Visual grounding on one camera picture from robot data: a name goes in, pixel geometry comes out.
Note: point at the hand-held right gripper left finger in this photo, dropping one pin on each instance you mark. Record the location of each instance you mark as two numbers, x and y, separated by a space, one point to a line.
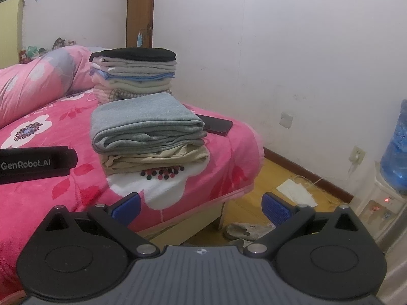
127 209

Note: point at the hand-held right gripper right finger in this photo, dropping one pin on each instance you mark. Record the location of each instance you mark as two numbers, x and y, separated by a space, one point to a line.
276 209

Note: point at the grey sweatshirt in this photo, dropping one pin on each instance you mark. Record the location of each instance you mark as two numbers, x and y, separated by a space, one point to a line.
143 117

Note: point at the stack of folded clothes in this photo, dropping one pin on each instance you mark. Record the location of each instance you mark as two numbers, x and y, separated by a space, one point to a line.
136 76

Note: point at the white paper sheet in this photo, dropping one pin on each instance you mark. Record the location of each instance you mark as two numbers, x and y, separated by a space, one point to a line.
295 192

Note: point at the worn grey shoe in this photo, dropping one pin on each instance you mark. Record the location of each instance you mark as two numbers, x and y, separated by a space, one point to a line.
244 230

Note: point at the pink floral bed blanket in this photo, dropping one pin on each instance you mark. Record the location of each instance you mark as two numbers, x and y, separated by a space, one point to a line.
47 203

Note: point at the beige folded garment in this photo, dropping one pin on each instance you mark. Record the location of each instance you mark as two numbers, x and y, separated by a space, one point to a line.
152 160

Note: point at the pink floral quilt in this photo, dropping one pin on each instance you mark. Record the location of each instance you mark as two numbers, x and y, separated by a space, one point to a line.
38 79

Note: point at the black smartphone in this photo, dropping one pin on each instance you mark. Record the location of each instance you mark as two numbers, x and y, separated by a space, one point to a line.
216 124

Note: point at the white water dispenser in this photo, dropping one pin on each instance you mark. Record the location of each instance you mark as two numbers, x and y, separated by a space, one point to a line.
381 197

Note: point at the colourful clutter pile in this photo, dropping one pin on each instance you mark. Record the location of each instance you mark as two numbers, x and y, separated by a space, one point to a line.
47 50

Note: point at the blue water bottle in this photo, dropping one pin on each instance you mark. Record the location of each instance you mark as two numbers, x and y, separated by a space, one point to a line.
396 152

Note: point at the pale yellow wardrobe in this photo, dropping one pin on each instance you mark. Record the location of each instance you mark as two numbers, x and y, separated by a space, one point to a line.
11 31

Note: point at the blue face mask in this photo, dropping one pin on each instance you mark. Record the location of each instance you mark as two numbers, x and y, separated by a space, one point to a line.
140 39

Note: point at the brown wooden door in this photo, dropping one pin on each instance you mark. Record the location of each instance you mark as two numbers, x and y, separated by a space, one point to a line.
140 3

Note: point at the beige bed frame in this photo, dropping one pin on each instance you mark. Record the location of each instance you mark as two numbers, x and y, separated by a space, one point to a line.
190 222

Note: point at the white wall socket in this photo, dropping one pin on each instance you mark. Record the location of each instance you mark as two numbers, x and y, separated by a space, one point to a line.
286 120

